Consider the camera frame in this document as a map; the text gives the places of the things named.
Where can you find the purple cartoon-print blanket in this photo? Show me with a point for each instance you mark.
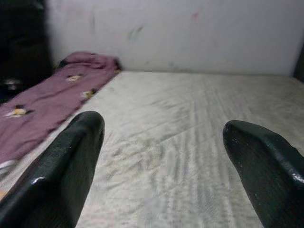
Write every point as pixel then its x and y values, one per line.
pixel 47 99

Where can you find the black bedside furniture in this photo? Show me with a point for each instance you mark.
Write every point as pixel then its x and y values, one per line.
pixel 23 35

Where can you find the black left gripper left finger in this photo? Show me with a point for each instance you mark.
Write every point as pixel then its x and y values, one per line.
pixel 52 180

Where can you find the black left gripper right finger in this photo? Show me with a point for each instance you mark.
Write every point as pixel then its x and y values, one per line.
pixel 268 178

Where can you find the white patterned mattress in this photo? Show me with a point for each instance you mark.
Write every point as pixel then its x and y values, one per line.
pixel 166 130

